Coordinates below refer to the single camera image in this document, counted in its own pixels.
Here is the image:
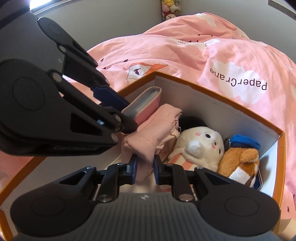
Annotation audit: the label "pink printed duvet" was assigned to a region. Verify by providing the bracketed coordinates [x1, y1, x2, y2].
[0, 12, 296, 220]

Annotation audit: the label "plush toys on shelf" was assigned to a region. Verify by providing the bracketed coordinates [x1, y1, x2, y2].
[161, 0, 181, 21]

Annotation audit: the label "brown sailor plush toy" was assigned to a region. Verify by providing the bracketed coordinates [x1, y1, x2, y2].
[217, 135, 261, 188]

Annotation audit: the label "orange cardboard storage box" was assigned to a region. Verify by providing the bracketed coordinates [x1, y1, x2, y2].
[1, 60, 283, 240]

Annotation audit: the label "blue framed phone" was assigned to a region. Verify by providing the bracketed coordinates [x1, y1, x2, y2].
[252, 170, 263, 191]

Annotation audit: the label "pink card wallet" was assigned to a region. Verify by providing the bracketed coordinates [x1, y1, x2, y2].
[121, 86, 162, 125]

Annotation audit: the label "pink fabric pouch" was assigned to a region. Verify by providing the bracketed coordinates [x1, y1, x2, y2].
[121, 103, 183, 182]

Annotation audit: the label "white striped plush toy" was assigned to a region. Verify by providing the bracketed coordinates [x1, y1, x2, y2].
[168, 126, 224, 172]

